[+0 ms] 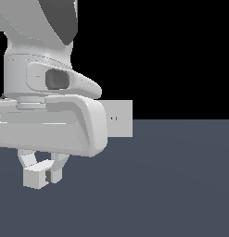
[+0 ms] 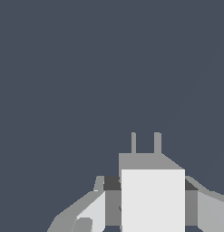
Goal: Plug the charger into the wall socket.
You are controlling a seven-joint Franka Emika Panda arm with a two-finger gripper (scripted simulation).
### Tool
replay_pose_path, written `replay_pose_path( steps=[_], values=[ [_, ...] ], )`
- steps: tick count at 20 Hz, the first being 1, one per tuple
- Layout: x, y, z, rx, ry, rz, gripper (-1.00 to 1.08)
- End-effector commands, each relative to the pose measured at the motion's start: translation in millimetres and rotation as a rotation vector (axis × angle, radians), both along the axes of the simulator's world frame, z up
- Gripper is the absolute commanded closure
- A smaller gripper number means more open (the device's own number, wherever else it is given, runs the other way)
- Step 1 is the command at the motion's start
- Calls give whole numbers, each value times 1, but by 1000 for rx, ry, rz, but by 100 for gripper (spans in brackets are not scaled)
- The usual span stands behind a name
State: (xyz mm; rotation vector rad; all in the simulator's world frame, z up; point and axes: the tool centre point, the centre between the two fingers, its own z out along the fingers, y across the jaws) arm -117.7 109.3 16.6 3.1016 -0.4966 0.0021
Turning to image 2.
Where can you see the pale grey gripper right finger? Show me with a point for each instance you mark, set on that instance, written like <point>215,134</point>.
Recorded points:
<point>207,208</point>

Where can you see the white two-prong charger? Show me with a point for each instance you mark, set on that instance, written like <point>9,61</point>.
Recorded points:
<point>152,199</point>

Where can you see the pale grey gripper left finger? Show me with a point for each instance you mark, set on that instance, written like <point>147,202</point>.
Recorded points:
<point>95,208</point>

